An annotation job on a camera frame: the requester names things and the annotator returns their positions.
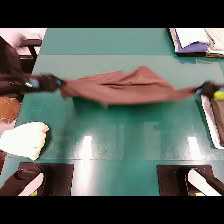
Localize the white garment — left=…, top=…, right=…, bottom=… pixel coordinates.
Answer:
left=169, top=28, right=212, bottom=54

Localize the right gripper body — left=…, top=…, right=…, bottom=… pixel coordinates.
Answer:
left=196, top=81, right=222, bottom=100

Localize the cream garment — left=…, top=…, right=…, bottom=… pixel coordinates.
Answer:
left=203, top=28, right=224, bottom=58

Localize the brown garment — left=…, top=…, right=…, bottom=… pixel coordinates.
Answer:
left=59, top=65, right=201, bottom=108

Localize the purple garment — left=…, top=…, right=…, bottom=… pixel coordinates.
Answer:
left=175, top=35, right=210, bottom=55

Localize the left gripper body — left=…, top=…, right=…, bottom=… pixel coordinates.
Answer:
left=33, top=73, right=65, bottom=93

